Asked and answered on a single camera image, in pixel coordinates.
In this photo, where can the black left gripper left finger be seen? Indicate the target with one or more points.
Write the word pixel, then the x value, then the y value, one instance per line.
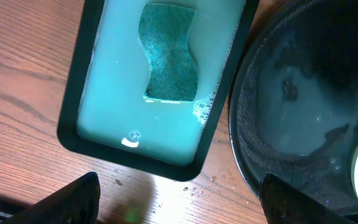
pixel 77 202

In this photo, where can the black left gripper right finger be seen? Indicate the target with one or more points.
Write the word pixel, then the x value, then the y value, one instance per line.
pixel 283 203

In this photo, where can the green yellow sponge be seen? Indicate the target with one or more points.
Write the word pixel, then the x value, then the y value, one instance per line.
pixel 164 33

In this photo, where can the round black tray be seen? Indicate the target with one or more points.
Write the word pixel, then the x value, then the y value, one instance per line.
pixel 294 105

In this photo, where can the rectangular black water tray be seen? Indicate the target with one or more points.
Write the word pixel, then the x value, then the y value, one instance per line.
pixel 105 113

